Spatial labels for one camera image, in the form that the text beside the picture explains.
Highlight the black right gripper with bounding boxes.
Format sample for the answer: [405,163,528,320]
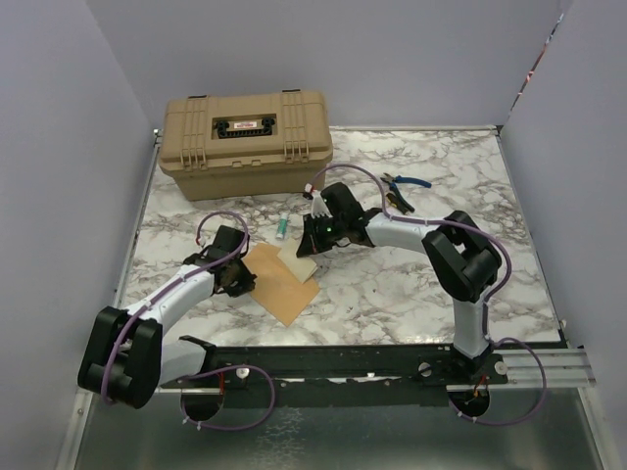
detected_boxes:
[297,212,346,259]

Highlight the cream lined letter paper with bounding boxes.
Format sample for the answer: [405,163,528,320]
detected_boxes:
[277,239,317,283]

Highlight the green white glue stick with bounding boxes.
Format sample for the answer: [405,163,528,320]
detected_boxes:
[275,212,289,240]

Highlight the brown paper envelope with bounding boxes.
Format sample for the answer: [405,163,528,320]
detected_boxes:
[244,243,319,326]

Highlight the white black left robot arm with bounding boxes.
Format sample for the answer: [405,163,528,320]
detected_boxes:
[77,225,256,409]

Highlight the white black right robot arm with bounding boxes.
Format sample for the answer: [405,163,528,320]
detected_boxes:
[296,183,503,383]

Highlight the black yellow screwdriver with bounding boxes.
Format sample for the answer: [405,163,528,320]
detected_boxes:
[386,192,414,214]

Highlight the tan plastic tool case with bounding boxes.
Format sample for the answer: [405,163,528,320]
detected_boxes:
[159,89,333,202]

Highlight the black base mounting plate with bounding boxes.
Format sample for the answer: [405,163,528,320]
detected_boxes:
[173,344,507,407]

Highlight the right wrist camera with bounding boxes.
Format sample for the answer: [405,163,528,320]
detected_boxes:
[303,183,330,217]

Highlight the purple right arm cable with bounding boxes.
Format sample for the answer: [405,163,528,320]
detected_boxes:
[313,164,549,426]

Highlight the blue handled pliers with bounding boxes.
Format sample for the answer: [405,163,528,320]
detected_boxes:
[380,173,432,191]

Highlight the aluminium frame rail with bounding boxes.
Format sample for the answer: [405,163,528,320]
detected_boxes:
[75,350,597,396]

